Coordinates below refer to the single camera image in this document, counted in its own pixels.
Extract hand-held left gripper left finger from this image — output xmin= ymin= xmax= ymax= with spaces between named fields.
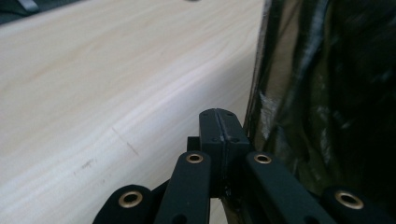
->
xmin=186 ymin=107 xmax=225 ymax=199

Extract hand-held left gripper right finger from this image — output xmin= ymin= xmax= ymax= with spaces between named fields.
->
xmin=216 ymin=107 xmax=252 ymax=198

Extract black garbage bag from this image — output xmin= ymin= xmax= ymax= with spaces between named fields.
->
xmin=222 ymin=0 xmax=396 ymax=224

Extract grey tape strip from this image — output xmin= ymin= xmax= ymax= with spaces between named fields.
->
xmin=17 ymin=0 xmax=40 ymax=12

